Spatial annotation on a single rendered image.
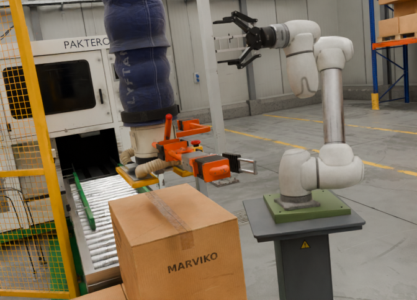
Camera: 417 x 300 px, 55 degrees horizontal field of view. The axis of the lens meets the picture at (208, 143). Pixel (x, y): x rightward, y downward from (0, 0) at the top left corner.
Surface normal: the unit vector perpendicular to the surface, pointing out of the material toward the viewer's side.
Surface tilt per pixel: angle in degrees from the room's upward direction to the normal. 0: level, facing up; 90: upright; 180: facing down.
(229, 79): 90
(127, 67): 70
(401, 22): 89
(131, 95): 77
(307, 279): 90
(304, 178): 87
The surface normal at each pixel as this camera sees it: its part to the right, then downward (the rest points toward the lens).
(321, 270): 0.02, 0.18
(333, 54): -0.18, -0.04
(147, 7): 0.37, -0.12
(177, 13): 0.36, 0.13
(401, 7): -0.92, 0.12
